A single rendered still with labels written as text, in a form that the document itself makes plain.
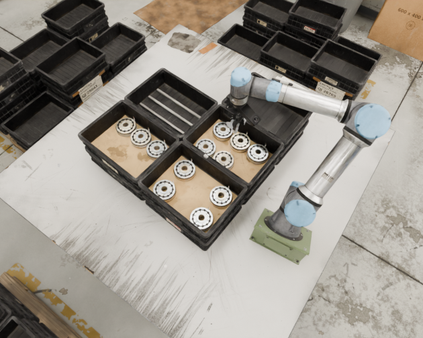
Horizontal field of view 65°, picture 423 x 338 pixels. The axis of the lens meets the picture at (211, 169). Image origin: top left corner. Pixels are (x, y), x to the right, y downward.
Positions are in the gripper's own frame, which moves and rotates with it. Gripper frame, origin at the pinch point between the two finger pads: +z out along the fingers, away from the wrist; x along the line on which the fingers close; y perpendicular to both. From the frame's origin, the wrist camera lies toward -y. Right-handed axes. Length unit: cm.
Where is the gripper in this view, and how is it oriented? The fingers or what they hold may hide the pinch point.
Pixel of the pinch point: (240, 128)
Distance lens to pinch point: 153.9
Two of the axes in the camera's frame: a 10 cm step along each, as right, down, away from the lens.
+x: -6.2, 7.1, -3.3
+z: 0.2, 4.4, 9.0
